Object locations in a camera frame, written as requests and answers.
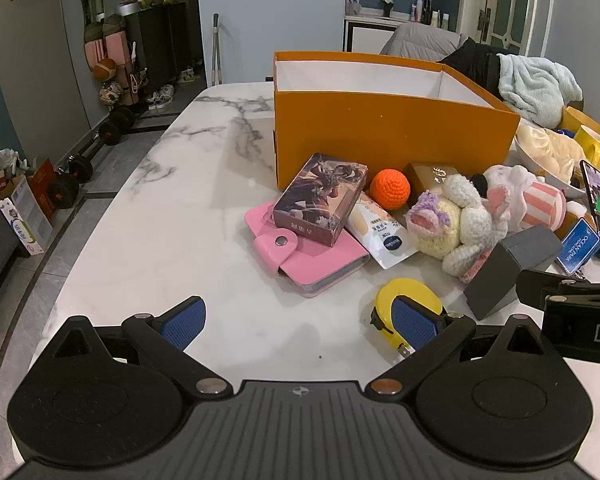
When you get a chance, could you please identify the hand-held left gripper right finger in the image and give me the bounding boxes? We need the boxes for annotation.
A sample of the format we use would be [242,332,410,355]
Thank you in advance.
[369,296,567,403]

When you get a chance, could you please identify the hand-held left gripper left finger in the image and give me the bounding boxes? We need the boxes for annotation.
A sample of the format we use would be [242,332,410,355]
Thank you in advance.
[54,296,234,402]

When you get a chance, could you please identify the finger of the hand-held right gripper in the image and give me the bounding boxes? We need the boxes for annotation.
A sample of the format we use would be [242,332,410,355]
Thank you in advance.
[516,269,600,307]

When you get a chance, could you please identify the yellow tape measure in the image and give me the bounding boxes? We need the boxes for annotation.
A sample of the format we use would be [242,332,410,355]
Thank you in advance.
[370,277,452,362]

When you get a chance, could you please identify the blue card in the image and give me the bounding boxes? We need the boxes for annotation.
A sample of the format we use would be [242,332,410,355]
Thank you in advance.
[555,217,600,276]

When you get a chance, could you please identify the grey box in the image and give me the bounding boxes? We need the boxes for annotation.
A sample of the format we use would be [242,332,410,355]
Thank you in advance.
[463,225,564,321]

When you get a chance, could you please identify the white dog plush striped cup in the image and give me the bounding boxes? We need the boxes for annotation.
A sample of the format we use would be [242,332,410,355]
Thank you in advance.
[472,164,567,234]

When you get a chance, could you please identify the cream crochet bunny doll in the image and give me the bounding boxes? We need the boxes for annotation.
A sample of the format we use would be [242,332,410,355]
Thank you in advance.
[405,174,511,282]

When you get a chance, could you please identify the white printed pouch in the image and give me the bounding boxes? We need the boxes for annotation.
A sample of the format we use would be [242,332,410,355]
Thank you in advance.
[345,190,420,271]

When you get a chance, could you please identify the pink snap wallet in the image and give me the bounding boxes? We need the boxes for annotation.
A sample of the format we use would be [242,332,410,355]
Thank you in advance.
[244,200,371,300]

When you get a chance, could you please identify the orange crochet ball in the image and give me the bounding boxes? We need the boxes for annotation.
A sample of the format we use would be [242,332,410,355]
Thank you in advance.
[369,169,412,209]

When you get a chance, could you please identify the gold brown box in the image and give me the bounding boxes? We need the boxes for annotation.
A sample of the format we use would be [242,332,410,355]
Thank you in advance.
[404,161,462,197]

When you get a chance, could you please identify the purple printed card box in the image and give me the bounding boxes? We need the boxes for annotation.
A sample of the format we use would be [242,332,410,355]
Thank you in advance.
[271,152,370,248]

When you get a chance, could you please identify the orange cardboard box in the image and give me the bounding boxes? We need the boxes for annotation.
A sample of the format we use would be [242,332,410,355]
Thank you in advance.
[272,51,522,192]

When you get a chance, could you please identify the white bowl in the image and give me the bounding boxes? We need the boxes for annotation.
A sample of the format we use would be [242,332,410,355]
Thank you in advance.
[514,127,589,200]

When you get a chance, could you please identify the yellow mug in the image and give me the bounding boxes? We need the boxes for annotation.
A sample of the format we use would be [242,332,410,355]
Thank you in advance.
[572,125,600,169]

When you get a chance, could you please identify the black dumbbell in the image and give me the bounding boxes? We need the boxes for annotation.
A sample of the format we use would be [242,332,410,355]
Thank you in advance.
[97,105,137,147]
[46,154,95,207]

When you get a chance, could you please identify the white blue cardboard box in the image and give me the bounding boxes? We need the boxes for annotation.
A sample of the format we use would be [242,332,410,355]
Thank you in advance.
[0,175,54,257]

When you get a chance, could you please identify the red cardboard box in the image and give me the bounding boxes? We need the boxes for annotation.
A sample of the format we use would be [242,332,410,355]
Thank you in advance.
[28,158,59,221]

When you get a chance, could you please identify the light blue towel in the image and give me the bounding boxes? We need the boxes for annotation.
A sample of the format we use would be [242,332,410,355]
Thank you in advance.
[497,53,585,129]

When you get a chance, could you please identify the white sneakers pair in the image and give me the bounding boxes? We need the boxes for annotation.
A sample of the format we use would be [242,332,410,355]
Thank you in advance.
[147,84,175,111]

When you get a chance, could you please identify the patterned ball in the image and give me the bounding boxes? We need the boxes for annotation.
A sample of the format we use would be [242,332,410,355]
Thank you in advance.
[99,81,124,106]

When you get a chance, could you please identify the black jacket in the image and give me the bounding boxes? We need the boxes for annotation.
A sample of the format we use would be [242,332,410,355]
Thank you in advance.
[437,37,507,99]

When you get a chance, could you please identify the basketball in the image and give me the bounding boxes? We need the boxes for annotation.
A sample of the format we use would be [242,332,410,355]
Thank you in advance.
[92,57,118,82]

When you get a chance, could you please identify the broom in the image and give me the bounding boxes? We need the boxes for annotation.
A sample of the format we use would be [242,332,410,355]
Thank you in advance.
[210,12,224,87]

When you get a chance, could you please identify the black cabinet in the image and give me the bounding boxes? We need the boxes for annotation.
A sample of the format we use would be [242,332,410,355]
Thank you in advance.
[125,2,190,107]

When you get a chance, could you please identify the grey puffer jacket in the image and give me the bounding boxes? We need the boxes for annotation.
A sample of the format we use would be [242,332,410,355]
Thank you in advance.
[379,22,464,61]

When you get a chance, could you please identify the glass panel door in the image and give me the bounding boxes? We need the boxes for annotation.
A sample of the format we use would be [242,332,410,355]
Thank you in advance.
[457,0,544,59]

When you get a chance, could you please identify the white vanity cabinet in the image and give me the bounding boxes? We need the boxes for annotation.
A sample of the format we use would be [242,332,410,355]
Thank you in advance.
[344,15,407,54]

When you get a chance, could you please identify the row of toiletry bottles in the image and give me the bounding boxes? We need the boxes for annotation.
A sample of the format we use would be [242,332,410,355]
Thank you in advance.
[410,0,451,29]

